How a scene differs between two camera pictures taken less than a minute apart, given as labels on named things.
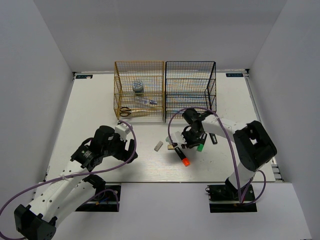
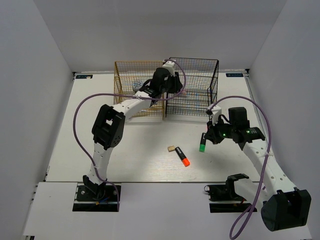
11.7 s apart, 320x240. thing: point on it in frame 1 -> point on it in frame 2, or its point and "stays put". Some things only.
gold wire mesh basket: [139, 90] stays put
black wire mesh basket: [188, 84] stays put
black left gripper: [125, 155] -> [177, 85]
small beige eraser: [170, 147] stays put
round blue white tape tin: [138, 86] stays put
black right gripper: [189, 144] -> [211, 134]
